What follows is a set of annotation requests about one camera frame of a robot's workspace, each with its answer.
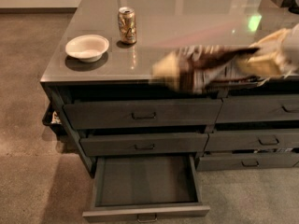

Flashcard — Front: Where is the brown chip bag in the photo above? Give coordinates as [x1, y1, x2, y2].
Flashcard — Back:
[151, 45, 259, 94]

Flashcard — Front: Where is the middle right drawer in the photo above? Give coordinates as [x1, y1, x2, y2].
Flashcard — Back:
[206, 129, 299, 151]

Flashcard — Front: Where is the top left drawer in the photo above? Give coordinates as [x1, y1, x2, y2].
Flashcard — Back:
[64, 99, 221, 130]

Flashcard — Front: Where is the gold soda can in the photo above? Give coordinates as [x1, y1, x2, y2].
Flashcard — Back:
[118, 7, 136, 45]

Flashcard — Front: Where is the white bowl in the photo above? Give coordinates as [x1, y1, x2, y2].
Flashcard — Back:
[65, 35, 109, 63]

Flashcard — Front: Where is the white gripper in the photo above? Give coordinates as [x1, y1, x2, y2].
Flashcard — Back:
[236, 24, 299, 77]

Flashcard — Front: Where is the black bin beside cabinet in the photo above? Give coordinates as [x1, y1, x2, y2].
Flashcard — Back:
[42, 104, 63, 136]

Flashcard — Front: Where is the dark grey drawer cabinet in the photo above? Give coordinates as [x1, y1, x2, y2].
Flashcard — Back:
[39, 0, 299, 224]

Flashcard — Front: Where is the open bottom left drawer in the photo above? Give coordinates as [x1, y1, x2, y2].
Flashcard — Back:
[82, 154, 210, 224]

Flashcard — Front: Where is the top right drawer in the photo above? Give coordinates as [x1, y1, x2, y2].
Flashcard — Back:
[217, 94, 299, 123]

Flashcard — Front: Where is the bottom right drawer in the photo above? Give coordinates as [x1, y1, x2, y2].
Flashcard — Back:
[195, 152, 299, 171]

